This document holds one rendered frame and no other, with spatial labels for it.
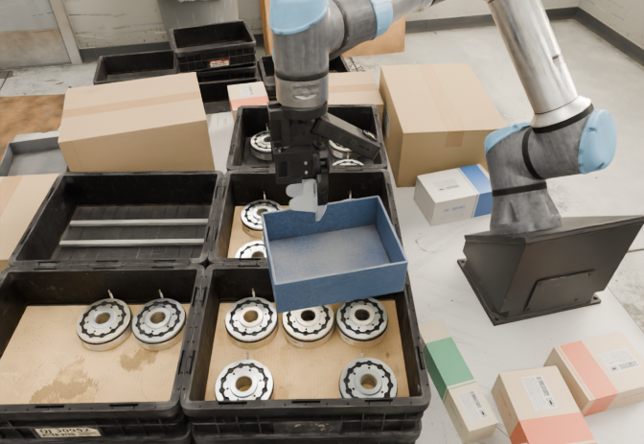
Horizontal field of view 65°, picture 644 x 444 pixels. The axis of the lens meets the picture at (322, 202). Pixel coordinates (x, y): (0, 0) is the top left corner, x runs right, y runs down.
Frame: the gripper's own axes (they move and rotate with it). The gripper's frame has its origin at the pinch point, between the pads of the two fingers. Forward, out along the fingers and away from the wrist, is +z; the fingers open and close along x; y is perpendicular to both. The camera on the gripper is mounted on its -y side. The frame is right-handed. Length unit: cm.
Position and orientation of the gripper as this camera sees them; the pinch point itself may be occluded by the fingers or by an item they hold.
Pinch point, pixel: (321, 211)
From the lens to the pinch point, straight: 84.5
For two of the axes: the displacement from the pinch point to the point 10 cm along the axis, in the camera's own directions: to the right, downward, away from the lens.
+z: 0.2, 8.2, 5.8
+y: -9.8, 1.2, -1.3
